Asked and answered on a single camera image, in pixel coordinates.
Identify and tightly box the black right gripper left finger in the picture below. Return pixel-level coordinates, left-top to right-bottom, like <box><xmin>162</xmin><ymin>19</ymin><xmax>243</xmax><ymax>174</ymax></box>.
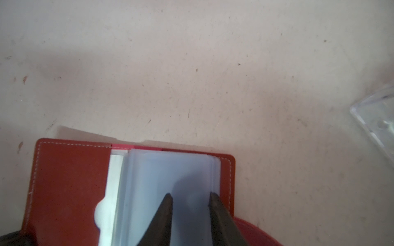
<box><xmin>137</xmin><ymin>193</ymin><xmax>173</xmax><ymax>246</ymax></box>

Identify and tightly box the red leather card holder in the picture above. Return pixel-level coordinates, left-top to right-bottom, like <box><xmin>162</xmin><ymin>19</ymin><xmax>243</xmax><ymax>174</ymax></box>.
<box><xmin>20</xmin><ymin>138</ymin><xmax>278</xmax><ymax>246</ymax></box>

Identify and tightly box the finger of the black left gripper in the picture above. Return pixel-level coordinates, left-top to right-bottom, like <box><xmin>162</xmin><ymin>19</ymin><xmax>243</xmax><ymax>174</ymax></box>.
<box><xmin>1</xmin><ymin>231</ymin><xmax>34</xmax><ymax>246</ymax></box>

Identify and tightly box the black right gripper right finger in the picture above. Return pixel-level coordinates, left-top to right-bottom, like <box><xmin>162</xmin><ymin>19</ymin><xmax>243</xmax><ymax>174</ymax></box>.
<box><xmin>208</xmin><ymin>192</ymin><xmax>249</xmax><ymax>246</ymax></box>

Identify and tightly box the clear plastic card tray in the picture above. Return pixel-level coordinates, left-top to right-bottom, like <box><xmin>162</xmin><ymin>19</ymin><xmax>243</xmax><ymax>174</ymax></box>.
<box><xmin>350</xmin><ymin>85</ymin><xmax>394</xmax><ymax>164</ymax></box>

